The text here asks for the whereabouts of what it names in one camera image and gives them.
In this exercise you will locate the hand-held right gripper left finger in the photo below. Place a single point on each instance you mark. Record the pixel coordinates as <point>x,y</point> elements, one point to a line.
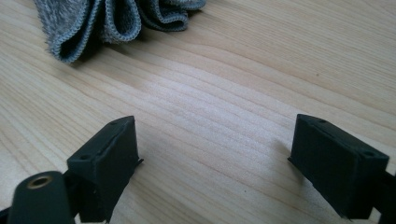
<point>104,169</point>

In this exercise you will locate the grey fluffy cloth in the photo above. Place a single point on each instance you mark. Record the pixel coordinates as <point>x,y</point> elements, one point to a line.
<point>84,21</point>

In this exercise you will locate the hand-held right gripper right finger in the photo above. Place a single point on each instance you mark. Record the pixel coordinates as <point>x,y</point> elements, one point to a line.
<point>334,168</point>

